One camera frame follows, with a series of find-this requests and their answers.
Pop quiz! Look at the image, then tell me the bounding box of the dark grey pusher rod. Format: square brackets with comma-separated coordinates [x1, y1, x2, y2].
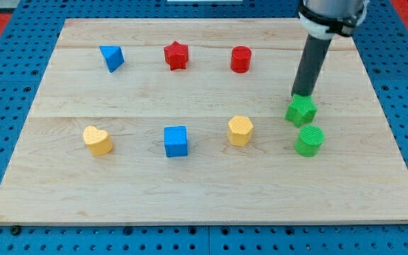
[290, 35, 331, 96]

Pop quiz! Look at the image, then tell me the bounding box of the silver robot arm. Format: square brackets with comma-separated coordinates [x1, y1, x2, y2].
[291, 0, 369, 96]

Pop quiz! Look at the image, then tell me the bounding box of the yellow hexagon block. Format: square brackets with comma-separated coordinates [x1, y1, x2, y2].
[227, 115, 254, 147]

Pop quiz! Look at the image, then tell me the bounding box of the green star block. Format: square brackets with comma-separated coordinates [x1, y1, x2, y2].
[285, 94, 317, 128]

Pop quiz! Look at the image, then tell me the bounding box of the red cylinder block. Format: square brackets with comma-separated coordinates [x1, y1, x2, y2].
[230, 45, 251, 73]

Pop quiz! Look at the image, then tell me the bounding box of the green cylinder block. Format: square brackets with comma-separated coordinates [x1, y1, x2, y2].
[295, 125, 325, 157]

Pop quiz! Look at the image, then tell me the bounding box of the red star block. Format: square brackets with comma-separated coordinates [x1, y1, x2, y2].
[164, 41, 189, 70]

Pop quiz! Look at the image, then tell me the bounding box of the blue cube block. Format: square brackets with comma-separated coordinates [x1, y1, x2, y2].
[164, 125, 188, 157]

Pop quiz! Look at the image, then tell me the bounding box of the wooden board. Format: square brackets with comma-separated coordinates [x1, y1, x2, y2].
[0, 18, 408, 226]

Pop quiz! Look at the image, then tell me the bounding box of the blue triangle block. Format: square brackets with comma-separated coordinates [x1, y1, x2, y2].
[99, 45, 125, 73]

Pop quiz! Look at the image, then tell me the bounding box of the yellow heart block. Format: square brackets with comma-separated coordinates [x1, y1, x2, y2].
[82, 125, 113, 157]

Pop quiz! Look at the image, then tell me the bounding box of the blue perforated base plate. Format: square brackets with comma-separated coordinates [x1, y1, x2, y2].
[0, 1, 408, 254]

